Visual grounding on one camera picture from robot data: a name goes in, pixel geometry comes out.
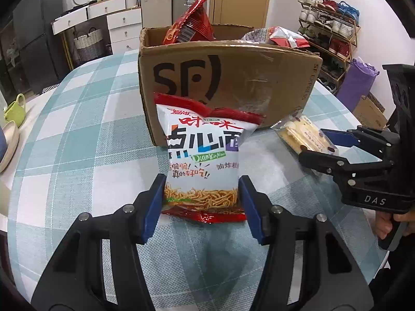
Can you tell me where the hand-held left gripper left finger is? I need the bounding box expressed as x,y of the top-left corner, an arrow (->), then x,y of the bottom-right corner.
31,173 -> 167,311

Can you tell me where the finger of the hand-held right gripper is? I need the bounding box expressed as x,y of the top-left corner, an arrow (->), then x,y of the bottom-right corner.
319,127 -> 401,162
298,151 -> 388,186

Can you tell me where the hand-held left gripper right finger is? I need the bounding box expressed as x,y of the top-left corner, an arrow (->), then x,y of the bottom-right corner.
238,175 -> 373,311

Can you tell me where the clear cake packet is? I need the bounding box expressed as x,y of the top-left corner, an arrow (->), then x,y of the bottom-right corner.
278,116 -> 339,176

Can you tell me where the white noodle snack bag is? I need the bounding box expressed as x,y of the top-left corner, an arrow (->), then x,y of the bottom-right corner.
153,92 -> 266,224

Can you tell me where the brown cardboard box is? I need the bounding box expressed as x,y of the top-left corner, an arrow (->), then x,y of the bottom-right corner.
138,24 -> 324,148

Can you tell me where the red and white snack packet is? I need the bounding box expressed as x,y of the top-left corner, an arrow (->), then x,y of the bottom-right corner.
267,27 -> 310,50

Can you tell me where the red chip bag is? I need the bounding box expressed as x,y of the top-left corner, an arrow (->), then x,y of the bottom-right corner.
162,0 -> 216,45

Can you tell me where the person's right hand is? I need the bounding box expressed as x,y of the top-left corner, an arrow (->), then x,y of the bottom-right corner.
376,209 -> 415,242

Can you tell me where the small cardboard box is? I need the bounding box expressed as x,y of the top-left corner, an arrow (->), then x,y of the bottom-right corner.
352,92 -> 388,130

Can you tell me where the metal shoe rack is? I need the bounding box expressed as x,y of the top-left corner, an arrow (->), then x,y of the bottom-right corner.
296,0 -> 361,93

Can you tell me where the blue bowl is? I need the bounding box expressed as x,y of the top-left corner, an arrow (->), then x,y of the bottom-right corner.
0,128 -> 8,162

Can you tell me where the green cup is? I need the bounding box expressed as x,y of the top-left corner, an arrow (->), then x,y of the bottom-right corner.
4,93 -> 27,128

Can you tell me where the wooden door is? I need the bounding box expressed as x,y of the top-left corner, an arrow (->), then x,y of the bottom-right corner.
209,0 -> 273,28

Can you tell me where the woven basket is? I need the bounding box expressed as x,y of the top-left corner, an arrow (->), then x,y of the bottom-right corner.
73,27 -> 104,62

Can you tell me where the white drawer cabinet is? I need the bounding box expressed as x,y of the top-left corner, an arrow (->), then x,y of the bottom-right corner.
50,0 -> 143,55

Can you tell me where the black cabinet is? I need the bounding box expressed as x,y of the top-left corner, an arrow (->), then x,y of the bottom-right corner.
0,0 -> 73,93

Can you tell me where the beige suitcase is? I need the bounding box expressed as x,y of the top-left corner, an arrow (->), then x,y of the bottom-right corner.
140,0 -> 172,30

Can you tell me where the silver suitcase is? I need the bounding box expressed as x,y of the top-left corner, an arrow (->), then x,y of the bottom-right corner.
171,0 -> 209,26

